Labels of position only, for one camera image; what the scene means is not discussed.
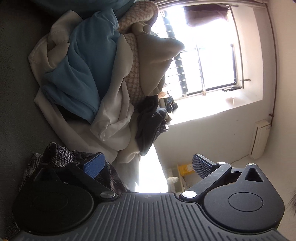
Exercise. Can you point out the pink houndstooth garment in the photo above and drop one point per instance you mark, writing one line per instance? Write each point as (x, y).
(145, 12)

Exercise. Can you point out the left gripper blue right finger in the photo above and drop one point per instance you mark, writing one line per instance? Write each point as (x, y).
(203, 166)

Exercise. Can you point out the dark navy garment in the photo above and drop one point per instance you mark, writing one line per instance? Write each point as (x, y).
(150, 123)

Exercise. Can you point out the window security bars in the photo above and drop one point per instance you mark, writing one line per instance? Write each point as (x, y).
(208, 61)

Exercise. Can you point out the dark cloth in box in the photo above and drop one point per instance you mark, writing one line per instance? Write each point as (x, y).
(171, 106)

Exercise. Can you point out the white low shelf unit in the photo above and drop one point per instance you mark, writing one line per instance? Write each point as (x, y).
(176, 182)

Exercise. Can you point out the beige hooded sweatshirt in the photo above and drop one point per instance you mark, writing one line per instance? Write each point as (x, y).
(155, 56)

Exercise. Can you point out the yellow box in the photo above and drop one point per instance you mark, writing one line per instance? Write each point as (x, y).
(186, 169)

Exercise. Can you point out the light blue garment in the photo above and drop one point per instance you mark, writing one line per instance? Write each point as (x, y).
(82, 78)

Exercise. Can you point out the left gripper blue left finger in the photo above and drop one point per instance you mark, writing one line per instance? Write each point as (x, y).
(94, 165)

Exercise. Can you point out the cream white sheet garment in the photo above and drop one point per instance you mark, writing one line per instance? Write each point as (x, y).
(109, 132)

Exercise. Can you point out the dark plaid flannel pants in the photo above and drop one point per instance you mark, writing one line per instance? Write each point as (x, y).
(57, 156)

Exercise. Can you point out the blue duvet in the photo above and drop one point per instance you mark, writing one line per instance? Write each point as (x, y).
(83, 6)

